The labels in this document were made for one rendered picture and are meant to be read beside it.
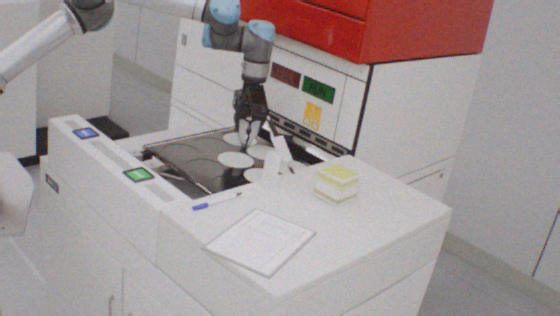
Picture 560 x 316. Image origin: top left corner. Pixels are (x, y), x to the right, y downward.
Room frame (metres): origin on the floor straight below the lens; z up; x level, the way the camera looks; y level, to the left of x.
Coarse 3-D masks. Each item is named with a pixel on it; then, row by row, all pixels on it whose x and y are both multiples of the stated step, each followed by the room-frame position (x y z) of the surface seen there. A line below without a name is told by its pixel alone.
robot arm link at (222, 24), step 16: (80, 0) 1.52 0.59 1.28; (96, 0) 1.52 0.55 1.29; (112, 0) 1.53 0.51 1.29; (128, 0) 1.51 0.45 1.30; (144, 0) 1.50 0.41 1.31; (160, 0) 1.50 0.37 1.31; (176, 0) 1.50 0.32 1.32; (192, 0) 1.50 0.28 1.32; (208, 0) 1.51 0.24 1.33; (224, 0) 1.49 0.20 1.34; (192, 16) 1.50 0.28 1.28; (208, 16) 1.50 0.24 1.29; (224, 16) 1.47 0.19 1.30; (224, 32) 1.53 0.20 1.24
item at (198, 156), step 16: (160, 144) 1.54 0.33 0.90; (176, 144) 1.56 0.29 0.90; (192, 144) 1.58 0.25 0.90; (208, 144) 1.60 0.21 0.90; (224, 144) 1.62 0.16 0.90; (256, 144) 1.66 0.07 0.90; (272, 144) 1.68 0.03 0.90; (176, 160) 1.46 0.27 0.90; (192, 160) 1.48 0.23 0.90; (208, 160) 1.49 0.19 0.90; (256, 160) 1.55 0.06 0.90; (192, 176) 1.38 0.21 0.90; (208, 176) 1.40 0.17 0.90; (224, 176) 1.42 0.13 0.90; (240, 176) 1.43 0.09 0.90
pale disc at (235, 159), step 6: (222, 156) 1.53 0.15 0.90; (228, 156) 1.54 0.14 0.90; (234, 156) 1.55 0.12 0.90; (240, 156) 1.55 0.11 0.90; (246, 156) 1.56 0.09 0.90; (222, 162) 1.50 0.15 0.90; (228, 162) 1.50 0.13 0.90; (234, 162) 1.51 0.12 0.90; (240, 162) 1.52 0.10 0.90; (246, 162) 1.52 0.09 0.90; (252, 162) 1.53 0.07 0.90
